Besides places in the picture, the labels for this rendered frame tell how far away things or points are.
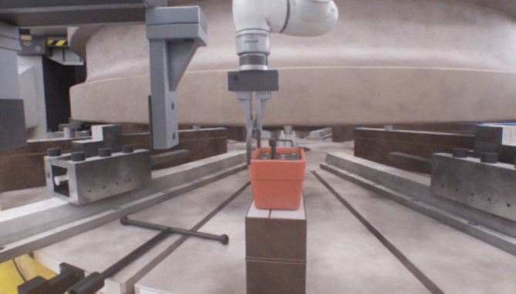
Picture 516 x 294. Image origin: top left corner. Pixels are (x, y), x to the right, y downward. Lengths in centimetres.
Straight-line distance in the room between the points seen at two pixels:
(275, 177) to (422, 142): 229
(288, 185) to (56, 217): 127
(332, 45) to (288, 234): 103
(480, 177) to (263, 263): 115
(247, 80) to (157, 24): 49
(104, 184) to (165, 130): 142
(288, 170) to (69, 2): 51
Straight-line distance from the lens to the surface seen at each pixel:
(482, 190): 155
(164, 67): 21
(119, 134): 177
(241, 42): 69
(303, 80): 124
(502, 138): 162
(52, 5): 24
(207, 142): 303
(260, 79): 68
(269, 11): 70
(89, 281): 115
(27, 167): 273
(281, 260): 66
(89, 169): 157
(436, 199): 182
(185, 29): 21
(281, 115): 123
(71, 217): 167
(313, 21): 75
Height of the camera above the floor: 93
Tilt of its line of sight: 6 degrees down
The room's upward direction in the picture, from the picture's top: 1 degrees counter-clockwise
